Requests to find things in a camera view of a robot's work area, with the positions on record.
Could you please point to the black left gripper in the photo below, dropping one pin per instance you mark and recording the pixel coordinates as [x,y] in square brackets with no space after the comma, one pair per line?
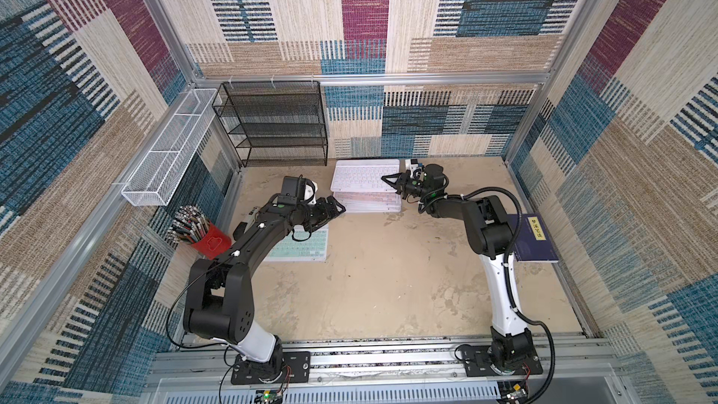
[325,214]

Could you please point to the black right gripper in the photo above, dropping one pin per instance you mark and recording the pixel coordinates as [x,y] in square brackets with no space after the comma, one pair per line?
[404,182]

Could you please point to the white key keyboard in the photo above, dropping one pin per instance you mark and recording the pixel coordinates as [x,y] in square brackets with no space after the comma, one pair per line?
[363,176]

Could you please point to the green key keyboard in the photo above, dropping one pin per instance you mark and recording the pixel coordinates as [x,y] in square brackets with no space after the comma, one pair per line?
[301,247]

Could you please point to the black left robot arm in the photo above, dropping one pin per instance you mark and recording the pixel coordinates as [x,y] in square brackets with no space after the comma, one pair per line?
[219,301]

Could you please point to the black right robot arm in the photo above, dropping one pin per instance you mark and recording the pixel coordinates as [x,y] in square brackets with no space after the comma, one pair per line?
[493,219]

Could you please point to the yellow key keyboard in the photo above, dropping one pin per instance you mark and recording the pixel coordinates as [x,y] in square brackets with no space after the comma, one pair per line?
[367,210]

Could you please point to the black white stapler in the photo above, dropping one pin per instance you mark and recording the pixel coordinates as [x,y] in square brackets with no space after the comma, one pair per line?
[247,221]

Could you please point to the red pen holder cup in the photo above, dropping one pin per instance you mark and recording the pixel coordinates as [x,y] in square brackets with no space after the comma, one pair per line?
[213,244]

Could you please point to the bundle of pens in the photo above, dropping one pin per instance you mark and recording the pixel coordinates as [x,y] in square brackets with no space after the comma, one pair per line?
[189,225]

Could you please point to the dark blue notebook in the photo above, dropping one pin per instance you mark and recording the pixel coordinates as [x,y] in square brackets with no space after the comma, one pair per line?
[534,244]

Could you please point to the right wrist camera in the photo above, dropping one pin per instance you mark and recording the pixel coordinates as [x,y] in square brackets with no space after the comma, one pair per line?
[415,168]

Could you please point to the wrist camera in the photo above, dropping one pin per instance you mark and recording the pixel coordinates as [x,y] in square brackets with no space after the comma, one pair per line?
[415,168]
[310,192]

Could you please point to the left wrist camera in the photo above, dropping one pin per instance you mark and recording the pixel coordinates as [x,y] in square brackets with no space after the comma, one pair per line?
[310,192]

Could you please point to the black wire shelf rack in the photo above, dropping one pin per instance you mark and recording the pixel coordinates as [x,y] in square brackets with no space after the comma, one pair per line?
[274,123]

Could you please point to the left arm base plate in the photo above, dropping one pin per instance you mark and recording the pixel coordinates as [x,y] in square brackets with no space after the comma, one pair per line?
[292,367]

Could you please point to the white wire mesh basket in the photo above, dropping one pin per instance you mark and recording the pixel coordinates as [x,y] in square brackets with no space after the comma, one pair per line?
[157,178]

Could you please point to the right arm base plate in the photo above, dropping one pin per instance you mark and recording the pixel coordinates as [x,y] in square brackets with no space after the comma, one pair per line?
[477,362]

